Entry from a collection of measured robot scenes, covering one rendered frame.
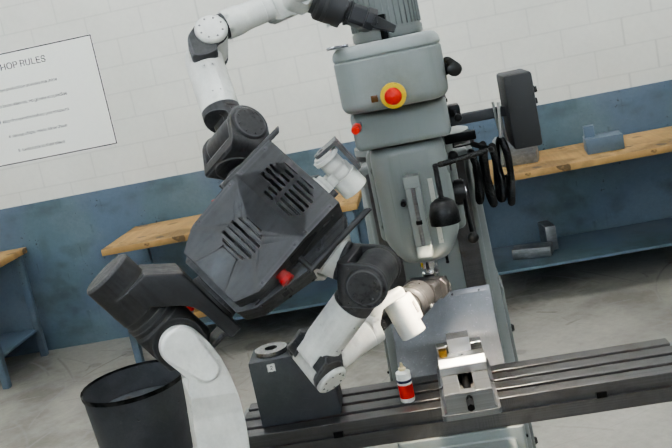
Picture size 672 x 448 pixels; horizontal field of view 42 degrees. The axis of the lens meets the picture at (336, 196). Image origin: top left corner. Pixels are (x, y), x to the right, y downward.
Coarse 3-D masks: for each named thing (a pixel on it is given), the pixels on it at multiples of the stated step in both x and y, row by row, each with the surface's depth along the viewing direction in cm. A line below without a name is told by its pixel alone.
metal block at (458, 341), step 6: (450, 336) 234; (456, 336) 233; (462, 336) 232; (468, 336) 231; (450, 342) 232; (456, 342) 231; (462, 342) 231; (468, 342) 231; (450, 348) 232; (456, 348) 232; (462, 348) 232; (468, 348) 232
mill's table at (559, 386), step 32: (576, 352) 243; (608, 352) 238; (640, 352) 234; (384, 384) 248; (416, 384) 245; (512, 384) 231; (544, 384) 228; (576, 384) 223; (608, 384) 221; (640, 384) 220; (256, 416) 245; (352, 416) 231; (384, 416) 228; (416, 416) 227; (512, 416) 225; (544, 416) 224
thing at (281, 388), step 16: (256, 352) 237; (272, 352) 234; (256, 368) 233; (272, 368) 233; (288, 368) 233; (256, 384) 234; (272, 384) 234; (288, 384) 233; (304, 384) 233; (272, 400) 234; (288, 400) 234; (304, 400) 234; (320, 400) 234; (336, 400) 234; (272, 416) 235; (288, 416) 235; (304, 416) 235; (320, 416) 235
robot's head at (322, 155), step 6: (336, 138) 194; (330, 144) 192; (336, 144) 191; (342, 144) 195; (318, 150) 195; (324, 150) 192; (330, 150) 192; (342, 150) 192; (318, 156) 192; (324, 156) 191; (330, 156) 191; (348, 156) 192; (318, 162) 192; (324, 162) 191; (354, 162) 193
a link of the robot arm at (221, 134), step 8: (216, 104) 196; (224, 104) 196; (232, 104) 197; (208, 112) 196; (216, 112) 196; (224, 112) 196; (208, 120) 198; (216, 120) 198; (224, 120) 196; (208, 128) 200; (216, 128) 199; (224, 128) 191; (216, 136) 193; (224, 136) 191; (208, 144) 196; (216, 144) 193; (208, 152) 196
